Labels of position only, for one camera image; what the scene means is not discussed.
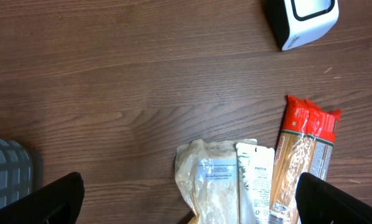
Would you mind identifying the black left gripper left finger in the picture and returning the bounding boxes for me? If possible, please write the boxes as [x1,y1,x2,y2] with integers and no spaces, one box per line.
[0,172,85,224]

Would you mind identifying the grey plastic mesh basket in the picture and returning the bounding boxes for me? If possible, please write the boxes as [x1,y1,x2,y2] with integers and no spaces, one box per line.
[0,139,33,209]

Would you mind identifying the white cosmetic tube gold cap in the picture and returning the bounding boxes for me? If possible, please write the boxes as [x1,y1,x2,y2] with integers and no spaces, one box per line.
[236,143,275,224]

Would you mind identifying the beige clear plastic pouch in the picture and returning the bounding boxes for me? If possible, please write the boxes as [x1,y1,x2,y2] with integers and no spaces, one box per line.
[175,139,257,224]

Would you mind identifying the orange spaghetti package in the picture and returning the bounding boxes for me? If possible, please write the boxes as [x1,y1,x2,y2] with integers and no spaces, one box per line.
[269,95,342,224]

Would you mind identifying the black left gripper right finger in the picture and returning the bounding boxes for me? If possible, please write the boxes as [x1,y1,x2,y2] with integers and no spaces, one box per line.
[295,172,372,224]

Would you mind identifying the white barcode scanner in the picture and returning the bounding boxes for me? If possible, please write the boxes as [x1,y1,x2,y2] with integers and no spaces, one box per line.
[264,0,340,51]

